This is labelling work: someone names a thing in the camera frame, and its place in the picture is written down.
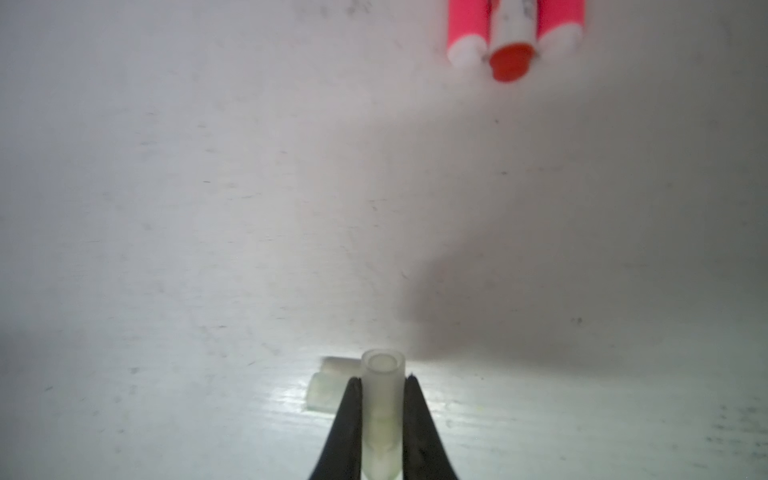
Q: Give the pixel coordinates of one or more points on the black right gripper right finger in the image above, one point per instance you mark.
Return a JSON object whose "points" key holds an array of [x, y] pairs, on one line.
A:
{"points": [[423, 454]]}

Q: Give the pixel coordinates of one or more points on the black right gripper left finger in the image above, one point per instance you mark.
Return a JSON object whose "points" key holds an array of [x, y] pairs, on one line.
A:
{"points": [[341, 456]]}

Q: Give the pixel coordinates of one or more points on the white pen cap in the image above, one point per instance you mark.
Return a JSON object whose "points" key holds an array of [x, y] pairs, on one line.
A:
{"points": [[383, 378]]}

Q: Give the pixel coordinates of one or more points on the white marker pen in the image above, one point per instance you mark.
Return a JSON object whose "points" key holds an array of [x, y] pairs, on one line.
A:
{"points": [[513, 33]]}

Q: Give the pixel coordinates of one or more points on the pink highlighter pen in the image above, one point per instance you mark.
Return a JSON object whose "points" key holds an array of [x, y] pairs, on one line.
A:
{"points": [[467, 32]]}

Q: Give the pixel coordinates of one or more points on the red highlighter pen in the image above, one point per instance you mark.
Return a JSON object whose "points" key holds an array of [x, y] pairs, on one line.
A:
{"points": [[561, 27]]}

